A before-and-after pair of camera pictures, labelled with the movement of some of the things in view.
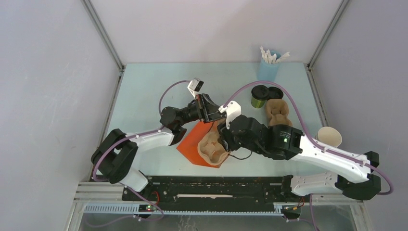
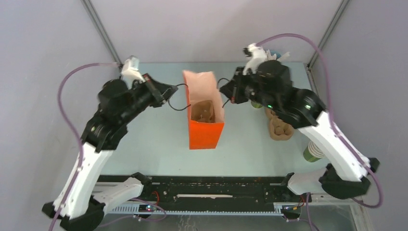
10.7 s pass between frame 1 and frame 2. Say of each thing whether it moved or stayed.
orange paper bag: moved
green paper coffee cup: stayed
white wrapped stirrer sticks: stayed
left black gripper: moved
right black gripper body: moved
